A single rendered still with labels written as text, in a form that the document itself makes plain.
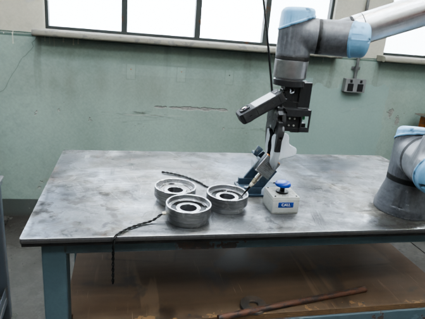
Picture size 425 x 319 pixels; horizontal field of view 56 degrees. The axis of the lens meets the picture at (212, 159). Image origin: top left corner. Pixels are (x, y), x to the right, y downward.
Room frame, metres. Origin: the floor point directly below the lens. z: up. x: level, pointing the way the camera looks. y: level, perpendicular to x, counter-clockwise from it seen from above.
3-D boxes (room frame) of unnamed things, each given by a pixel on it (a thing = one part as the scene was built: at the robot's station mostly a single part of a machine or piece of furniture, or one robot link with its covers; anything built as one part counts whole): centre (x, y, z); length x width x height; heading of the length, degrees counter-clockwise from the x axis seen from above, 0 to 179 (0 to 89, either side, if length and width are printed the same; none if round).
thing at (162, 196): (0.95, 0.09, 0.82); 0.10 x 0.10 x 0.04
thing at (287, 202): (0.96, -0.19, 0.82); 0.08 x 0.07 x 0.05; 103
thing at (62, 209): (1.12, -0.15, 0.79); 1.20 x 0.60 x 0.02; 103
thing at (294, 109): (0.93, -0.17, 1.07); 0.09 x 0.08 x 0.12; 100
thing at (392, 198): (1.02, -0.53, 0.85); 0.15 x 0.15 x 0.10
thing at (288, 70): (0.93, -0.16, 1.15); 0.08 x 0.08 x 0.05
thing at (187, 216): (0.85, 0.05, 0.82); 0.10 x 0.10 x 0.04
